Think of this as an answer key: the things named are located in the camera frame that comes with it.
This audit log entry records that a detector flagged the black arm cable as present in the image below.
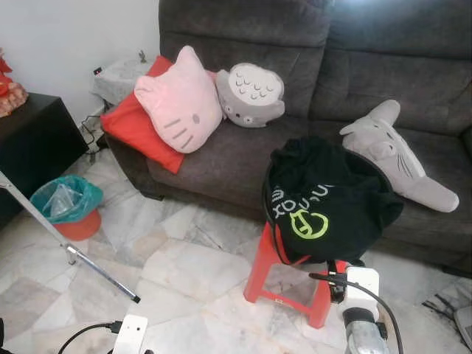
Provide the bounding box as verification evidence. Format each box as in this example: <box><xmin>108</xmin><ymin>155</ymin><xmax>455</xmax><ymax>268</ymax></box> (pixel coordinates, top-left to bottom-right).
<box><xmin>58</xmin><ymin>321</ymin><xmax>122</xmax><ymax>354</ymax></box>
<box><xmin>308</xmin><ymin>271</ymin><xmax>405</xmax><ymax>354</ymax></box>

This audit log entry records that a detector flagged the grey floor appliance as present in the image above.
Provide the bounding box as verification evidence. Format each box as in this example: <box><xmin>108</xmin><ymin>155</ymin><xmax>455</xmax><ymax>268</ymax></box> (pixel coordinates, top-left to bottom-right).
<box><xmin>454</xmin><ymin>306</ymin><xmax>472</xmax><ymax>347</ymax></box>

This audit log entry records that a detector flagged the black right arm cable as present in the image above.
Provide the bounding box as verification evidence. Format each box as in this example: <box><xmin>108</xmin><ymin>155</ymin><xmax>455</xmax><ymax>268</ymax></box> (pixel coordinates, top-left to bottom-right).
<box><xmin>308</xmin><ymin>271</ymin><xmax>405</xmax><ymax>354</ymax></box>

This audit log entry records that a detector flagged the orange bin teal bag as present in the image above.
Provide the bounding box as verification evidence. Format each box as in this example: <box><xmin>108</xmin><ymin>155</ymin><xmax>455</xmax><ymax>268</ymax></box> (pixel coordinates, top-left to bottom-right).
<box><xmin>29</xmin><ymin>175</ymin><xmax>104</xmax><ymax>242</ymax></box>

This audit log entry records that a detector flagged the grey round owl cushion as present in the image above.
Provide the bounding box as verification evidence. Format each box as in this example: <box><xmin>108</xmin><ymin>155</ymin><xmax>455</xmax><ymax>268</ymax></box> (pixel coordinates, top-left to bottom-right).
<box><xmin>215</xmin><ymin>63</ymin><xmax>286</xmax><ymax>128</ymax></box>

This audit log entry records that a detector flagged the black TV console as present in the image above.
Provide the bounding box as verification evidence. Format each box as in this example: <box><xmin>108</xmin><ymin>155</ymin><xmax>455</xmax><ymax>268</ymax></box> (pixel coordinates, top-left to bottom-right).
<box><xmin>0</xmin><ymin>92</ymin><xmax>89</xmax><ymax>229</ymax></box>

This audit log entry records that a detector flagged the dark grey fabric sofa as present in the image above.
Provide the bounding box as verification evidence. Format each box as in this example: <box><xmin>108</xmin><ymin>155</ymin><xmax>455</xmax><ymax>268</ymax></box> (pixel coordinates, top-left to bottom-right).
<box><xmin>103</xmin><ymin>0</ymin><xmax>472</xmax><ymax>277</ymax></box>

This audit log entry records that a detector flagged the red plastic stool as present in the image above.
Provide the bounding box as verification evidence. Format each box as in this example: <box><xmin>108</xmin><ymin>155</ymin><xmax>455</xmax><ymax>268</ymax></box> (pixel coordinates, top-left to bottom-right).
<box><xmin>243</xmin><ymin>221</ymin><xmax>351</xmax><ymax>329</ymax></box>

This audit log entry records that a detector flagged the black T-shirt green logo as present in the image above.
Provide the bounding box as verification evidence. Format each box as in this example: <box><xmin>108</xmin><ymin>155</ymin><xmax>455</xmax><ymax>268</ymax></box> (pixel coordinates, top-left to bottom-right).
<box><xmin>264</xmin><ymin>136</ymin><xmax>405</xmax><ymax>265</ymax></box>

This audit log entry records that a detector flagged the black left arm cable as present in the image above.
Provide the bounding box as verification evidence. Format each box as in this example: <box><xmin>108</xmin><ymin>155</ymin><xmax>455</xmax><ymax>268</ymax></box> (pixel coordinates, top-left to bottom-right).
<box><xmin>58</xmin><ymin>321</ymin><xmax>122</xmax><ymax>354</ymax></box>

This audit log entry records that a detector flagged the long grey animal plush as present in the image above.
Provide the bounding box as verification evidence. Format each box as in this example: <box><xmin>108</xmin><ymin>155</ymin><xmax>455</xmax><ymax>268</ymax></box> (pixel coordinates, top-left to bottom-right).
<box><xmin>339</xmin><ymin>100</ymin><xmax>459</xmax><ymax>213</ymax></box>

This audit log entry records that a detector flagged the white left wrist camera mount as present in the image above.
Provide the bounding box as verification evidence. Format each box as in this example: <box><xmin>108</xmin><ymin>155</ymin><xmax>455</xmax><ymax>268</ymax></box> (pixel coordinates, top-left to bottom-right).
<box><xmin>112</xmin><ymin>315</ymin><xmax>148</xmax><ymax>354</ymax></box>

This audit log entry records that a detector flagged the red square cushion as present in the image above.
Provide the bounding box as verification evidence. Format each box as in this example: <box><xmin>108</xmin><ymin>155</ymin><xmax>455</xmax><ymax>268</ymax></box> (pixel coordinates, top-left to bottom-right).
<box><xmin>100</xmin><ymin>55</ymin><xmax>185</xmax><ymax>176</ymax></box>

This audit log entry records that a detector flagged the pink cat face cushion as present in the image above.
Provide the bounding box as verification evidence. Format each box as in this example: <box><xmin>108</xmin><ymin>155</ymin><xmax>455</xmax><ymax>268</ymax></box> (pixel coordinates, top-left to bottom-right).
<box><xmin>134</xmin><ymin>46</ymin><xmax>223</xmax><ymax>154</ymax></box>

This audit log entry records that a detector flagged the silver metal clothes rack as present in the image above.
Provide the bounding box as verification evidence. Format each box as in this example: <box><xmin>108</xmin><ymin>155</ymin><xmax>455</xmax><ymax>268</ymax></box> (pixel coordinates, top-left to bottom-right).
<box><xmin>0</xmin><ymin>171</ymin><xmax>141</xmax><ymax>303</ymax></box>

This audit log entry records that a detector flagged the red figurine doll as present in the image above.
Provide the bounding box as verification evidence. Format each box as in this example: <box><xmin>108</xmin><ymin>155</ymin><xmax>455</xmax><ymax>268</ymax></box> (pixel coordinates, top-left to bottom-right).
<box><xmin>0</xmin><ymin>48</ymin><xmax>29</xmax><ymax>119</ymax></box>

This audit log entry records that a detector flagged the white lace side table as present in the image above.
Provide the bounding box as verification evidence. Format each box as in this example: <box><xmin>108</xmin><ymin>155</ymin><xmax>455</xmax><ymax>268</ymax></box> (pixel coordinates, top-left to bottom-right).
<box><xmin>90</xmin><ymin>50</ymin><xmax>159</xmax><ymax>108</ymax></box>

